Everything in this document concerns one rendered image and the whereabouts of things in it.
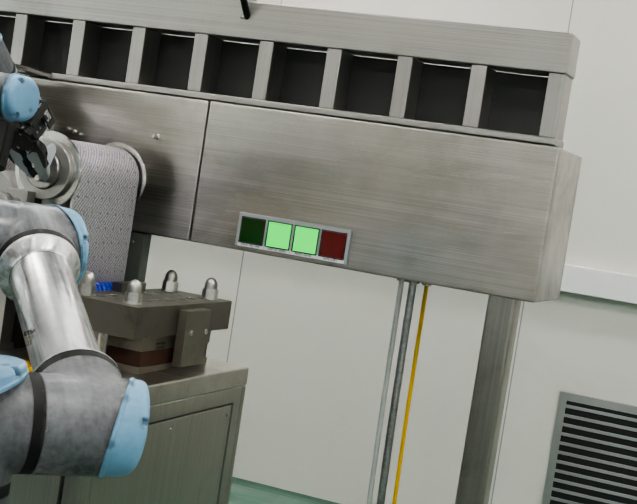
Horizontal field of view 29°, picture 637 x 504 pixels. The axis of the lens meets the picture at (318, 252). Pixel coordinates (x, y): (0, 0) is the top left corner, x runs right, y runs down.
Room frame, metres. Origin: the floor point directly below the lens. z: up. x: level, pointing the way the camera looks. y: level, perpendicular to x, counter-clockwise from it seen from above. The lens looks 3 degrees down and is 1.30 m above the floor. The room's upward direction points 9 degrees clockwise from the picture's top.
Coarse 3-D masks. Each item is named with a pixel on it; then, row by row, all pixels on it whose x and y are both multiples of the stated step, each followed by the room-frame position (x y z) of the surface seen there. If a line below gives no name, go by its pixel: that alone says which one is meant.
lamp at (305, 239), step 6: (300, 228) 2.54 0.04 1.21; (306, 228) 2.54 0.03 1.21; (300, 234) 2.54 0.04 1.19; (306, 234) 2.54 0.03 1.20; (312, 234) 2.53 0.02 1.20; (294, 240) 2.55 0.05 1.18; (300, 240) 2.54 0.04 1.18; (306, 240) 2.54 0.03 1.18; (312, 240) 2.53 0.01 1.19; (294, 246) 2.55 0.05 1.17; (300, 246) 2.54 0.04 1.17; (306, 246) 2.54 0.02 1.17; (312, 246) 2.53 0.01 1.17; (306, 252) 2.54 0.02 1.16; (312, 252) 2.53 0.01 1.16
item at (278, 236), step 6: (270, 222) 2.57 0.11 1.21; (270, 228) 2.57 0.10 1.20; (276, 228) 2.56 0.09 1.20; (282, 228) 2.56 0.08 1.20; (288, 228) 2.55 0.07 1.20; (270, 234) 2.57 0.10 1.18; (276, 234) 2.56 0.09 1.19; (282, 234) 2.56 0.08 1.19; (288, 234) 2.55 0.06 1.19; (270, 240) 2.57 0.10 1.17; (276, 240) 2.56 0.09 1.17; (282, 240) 2.56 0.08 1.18; (288, 240) 2.55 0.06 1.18; (270, 246) 2.57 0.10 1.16; (276, 246) 2.56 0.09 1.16; (282, 246) 2.56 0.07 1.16
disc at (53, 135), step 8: (40, 136) 2.41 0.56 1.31; (48, 136) 2.40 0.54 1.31; (56, 136) 2.39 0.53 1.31; (64, 136) 2.39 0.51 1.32; (64, 144) 2.39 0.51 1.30; (72, 144) 2.38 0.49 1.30; (72, 152) 2.38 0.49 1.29; (72, 160) 2.38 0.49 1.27; (80, 160) 2.37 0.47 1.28; (16, 168) 2.42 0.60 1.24; (80, 168) 2.37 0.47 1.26; (16, 176) 2.42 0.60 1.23; (72, 176) 2.38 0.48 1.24; (80, 176) 2.37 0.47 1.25; (72, 184) 2.37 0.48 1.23; (64, 192) 2.38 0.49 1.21; (72, 192) 2.37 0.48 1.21; (40, 200) 2.40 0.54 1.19; (48, 200) 2.39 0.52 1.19; (56, 200) 2.39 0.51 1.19; (64, 200) 2.38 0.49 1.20
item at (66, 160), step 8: (48, 144) 2.38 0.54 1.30; (56, 144) 2.38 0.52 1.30; (56, 152) 2.38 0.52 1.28; (64, 152) 2.37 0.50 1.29; (64, 160) 2.37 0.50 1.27; (64, 168) 2.37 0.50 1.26; (72, 168) 2.37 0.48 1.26; (24, 176) 2.40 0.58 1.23; (64, 176) 2.37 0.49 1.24; (24, 184) 2.40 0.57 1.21; (56, 184) 2.37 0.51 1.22; (64, 184) 2.37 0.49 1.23; (40, 192) 2.39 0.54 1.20; (48, 192) 2.38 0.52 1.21; (56, 192) 2.37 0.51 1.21
